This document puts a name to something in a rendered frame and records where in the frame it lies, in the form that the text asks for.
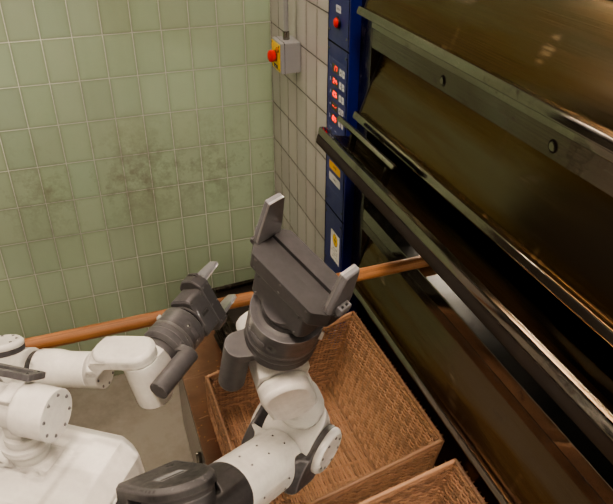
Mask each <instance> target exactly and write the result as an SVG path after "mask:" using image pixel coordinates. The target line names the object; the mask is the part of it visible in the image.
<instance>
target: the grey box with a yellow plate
mask: <svg viewBox="0 0 613 504"><path fill-rule="evenodd" d="M289 37H290V39H289V40H283V36H277V37H276V36H275V37H272V40H271V42H272V50H275V48H276V47H278V48H279V53H277V52H276V50H275V53H276V61H275V62H272V65H273V67H274V68H275V69H277V70H278V71H279V72H280V73H281V74H289V73H299V72H301V43H300V42H299V41H298V40H297V39H295V38H294V37H293V36H291V35H289Z"/></svg>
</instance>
